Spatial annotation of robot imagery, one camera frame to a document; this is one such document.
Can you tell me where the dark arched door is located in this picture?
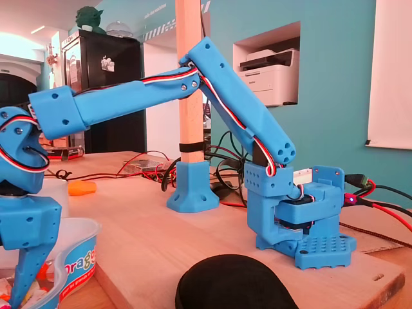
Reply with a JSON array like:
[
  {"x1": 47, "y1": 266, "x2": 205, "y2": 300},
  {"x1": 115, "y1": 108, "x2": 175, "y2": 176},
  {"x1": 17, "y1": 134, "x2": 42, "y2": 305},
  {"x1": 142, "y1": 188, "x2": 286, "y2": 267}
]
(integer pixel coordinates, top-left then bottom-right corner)
[{"x1": 0, "y1": 73, "x2": 40, "y2": 112}]

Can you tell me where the red black flat box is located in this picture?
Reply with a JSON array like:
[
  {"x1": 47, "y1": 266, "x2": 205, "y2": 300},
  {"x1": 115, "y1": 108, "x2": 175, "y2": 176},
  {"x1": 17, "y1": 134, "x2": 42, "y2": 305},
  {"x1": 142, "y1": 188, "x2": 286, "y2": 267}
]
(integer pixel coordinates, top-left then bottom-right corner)
[{"x1": 41, "y1": 145, "x2": 86, "y2": 161}]

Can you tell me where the light wooden board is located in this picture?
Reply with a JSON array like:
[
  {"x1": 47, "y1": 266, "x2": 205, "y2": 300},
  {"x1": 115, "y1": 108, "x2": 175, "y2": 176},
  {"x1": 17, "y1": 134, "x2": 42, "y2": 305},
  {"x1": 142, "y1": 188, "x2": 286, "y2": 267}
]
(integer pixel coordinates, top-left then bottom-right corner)
[{"x1": 66, "y1": 175, "x2": 406, "y2": 309}]

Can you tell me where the thin black cable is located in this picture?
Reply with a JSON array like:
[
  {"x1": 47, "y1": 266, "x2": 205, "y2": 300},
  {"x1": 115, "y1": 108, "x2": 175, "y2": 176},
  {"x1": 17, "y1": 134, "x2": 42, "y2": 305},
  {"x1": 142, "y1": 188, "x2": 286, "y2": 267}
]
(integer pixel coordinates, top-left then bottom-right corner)
[{"x1": 353, "y1": 183, "x2": 412, "y2": 220}]

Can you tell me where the blue printed post base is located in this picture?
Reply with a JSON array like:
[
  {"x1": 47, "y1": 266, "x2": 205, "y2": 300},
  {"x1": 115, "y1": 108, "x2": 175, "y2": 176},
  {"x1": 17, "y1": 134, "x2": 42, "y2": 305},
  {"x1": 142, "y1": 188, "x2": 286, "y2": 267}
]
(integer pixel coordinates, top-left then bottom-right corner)
[{"x1": 166, "y1": 160, "x2": 221, "y2": 214}]

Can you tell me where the green Yoda head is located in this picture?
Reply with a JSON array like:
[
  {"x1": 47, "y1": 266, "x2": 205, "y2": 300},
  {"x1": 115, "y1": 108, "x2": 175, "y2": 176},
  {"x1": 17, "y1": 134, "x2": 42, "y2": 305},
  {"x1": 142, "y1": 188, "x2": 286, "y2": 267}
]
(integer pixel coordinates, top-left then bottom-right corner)
[{"x1": 75, "y1": 5, "x2": 108, "y2": 35}]

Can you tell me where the orange wrapped candy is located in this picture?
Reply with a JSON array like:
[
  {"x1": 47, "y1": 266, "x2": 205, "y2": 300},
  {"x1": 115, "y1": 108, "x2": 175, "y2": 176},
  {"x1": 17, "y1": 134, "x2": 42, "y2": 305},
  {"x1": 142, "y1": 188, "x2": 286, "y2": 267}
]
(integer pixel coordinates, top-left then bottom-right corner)
[{"x1": 36, "y1": 262, "x2": 50, "y2": 281}]

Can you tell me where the green black power connector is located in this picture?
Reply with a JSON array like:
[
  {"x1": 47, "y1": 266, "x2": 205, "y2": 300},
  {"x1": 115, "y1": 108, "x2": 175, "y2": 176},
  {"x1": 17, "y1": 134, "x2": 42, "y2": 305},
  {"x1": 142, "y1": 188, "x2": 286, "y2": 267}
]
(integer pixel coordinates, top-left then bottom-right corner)
[{"x1": 344, "y1": 173, "x2": 371, "y2": 189}]

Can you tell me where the translucent plastic candy tub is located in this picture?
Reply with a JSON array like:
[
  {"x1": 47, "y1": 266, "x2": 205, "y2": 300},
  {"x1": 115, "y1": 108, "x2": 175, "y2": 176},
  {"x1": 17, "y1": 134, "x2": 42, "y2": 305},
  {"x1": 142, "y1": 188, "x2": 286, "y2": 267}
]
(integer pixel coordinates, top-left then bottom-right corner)
[{"x1": 0, "y1": 216, "x2": 103, "y2": 309}]

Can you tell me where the white wall board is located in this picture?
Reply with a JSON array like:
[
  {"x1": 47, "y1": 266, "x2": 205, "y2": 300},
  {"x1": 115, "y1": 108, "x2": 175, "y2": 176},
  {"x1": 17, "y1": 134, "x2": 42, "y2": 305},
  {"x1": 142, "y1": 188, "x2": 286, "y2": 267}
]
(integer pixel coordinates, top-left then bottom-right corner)
[{"x1": 365, "y1": 0, "x2": 412, "y2": 151}]

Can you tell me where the black strap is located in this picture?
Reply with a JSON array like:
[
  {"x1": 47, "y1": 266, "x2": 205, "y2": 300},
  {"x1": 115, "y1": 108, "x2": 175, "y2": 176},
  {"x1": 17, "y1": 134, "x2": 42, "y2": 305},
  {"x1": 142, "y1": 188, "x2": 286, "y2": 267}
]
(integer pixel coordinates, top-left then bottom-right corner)
[{"x1": 179, "y1": 141, "x2": 205, "y2": 153}]

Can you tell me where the white office printer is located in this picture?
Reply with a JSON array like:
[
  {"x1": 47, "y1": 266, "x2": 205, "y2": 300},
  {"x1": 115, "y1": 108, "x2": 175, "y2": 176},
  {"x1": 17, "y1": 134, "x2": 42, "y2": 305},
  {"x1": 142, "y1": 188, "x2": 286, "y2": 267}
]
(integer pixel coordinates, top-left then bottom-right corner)
[{"x1": 239, "y1": 48, "x2": 301, "y2": 108}]

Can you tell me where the red power wire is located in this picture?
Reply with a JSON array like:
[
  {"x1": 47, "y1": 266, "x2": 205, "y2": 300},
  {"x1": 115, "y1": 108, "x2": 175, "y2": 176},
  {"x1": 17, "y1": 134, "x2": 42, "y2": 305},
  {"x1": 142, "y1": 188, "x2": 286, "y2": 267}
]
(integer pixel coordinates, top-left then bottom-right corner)
[{"x1": 343, "y1": 180, "x2": 412, "y2": 232}]

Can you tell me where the dark braided cable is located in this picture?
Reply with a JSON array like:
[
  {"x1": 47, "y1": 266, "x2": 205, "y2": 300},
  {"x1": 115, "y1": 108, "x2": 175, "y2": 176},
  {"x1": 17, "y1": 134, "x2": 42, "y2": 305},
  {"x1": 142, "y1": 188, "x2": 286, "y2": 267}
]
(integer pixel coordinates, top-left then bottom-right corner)
[{"x1": 339, "y1": 221, "x2": 412, "y2": 249}]

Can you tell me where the black zip pouch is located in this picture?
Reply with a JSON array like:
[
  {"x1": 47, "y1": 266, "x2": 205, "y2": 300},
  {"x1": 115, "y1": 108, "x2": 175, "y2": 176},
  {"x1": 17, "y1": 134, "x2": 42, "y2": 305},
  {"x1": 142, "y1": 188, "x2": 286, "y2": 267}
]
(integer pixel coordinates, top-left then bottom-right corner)
[{"x1": 175, "y1": 254, "x2": 299, "y2": 309}]

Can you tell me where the thin red wire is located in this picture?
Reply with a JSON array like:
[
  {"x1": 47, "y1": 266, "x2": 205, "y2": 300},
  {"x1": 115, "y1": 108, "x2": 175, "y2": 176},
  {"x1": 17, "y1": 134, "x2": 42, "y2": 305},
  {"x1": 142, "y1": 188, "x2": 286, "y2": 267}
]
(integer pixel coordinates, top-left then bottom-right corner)
[{"x1": 43, "y1": 150, "x2": 169, "y2": 185}]

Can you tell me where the clear glass dome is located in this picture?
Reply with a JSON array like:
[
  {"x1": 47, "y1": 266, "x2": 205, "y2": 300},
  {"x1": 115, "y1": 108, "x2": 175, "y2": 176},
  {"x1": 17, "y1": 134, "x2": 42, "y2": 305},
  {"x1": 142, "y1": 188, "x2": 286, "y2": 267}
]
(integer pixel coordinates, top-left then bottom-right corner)
[{"x1": 106, "y1": 21, "x2": 134, "y2": 39}]

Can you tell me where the metal mesh power supply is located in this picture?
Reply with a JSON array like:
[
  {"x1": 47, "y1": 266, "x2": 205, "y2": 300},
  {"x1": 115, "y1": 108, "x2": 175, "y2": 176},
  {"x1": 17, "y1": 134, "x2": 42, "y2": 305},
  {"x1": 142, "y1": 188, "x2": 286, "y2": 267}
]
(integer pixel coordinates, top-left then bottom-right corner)
[{"x1": 122, "y1": 158, "x2": 172, "y2": 177}]

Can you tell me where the light wooden post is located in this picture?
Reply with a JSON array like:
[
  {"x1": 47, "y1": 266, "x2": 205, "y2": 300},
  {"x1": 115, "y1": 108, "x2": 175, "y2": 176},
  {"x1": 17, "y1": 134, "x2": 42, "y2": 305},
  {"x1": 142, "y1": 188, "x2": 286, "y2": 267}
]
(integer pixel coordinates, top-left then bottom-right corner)
[{"x1": 175, "y1": 0, "x2": 206, "y2": 164}]

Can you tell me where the red white black servo cable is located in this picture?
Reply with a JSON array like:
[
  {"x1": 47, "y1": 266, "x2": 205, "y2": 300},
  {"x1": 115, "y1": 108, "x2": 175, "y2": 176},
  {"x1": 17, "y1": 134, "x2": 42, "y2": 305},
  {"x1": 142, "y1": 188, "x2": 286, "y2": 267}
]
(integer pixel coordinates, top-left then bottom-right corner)
[
  {"x1": 0, "y1": 115, "x2": 51, "y2": 173},
  {"x1": 73, "y1": 68, "x2": 278, "y2": 176}
]

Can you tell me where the white fridge sticker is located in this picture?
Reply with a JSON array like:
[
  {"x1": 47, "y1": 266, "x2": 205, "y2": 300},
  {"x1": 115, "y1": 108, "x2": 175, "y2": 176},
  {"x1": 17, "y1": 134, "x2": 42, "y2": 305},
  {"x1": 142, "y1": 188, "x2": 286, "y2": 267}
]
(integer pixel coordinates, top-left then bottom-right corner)
[{"x1": 100, "y1": 55, "x2": 117, "y2": 73}]

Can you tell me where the black glass-door fridge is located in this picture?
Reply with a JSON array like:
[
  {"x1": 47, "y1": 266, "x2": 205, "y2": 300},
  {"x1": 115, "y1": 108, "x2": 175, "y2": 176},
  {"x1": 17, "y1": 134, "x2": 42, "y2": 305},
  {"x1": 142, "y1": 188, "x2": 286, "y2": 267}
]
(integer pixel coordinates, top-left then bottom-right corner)
[{"x1": 61, "y1": 29, "x2": 147, "y2": 154}]

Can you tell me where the orange printed part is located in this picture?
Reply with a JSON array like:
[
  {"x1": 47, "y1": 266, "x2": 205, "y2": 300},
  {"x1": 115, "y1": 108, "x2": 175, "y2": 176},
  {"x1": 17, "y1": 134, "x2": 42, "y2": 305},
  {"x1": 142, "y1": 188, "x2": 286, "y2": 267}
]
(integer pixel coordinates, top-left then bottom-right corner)
[{"x1": 68, "y1": 180, "x2": 98, "y2": 196}]

